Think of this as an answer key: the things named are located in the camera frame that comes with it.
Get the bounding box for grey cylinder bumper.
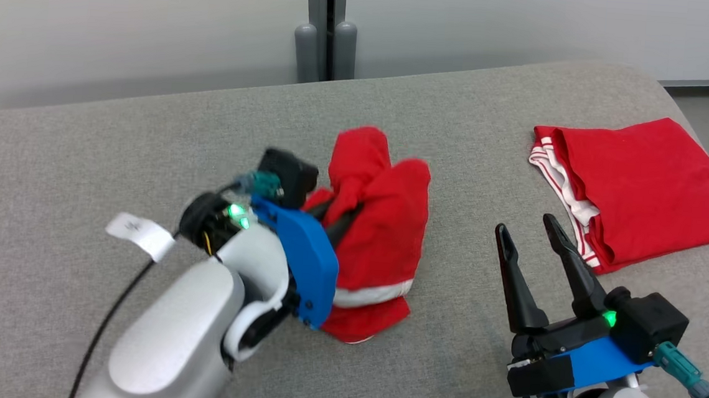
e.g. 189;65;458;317
291;23;322;85
331;21;359;81

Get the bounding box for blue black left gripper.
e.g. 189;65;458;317
243;195;362;332

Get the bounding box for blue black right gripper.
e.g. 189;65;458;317
483;210;665;398

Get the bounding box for white paper cable label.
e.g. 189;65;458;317
104;212;178;264

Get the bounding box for grey partition post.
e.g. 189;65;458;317
301;0;347;81

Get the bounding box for red basketball jersey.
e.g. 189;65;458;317
521;108;709;283

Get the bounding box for red shorts with white stripe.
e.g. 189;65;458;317
292;121;436;349

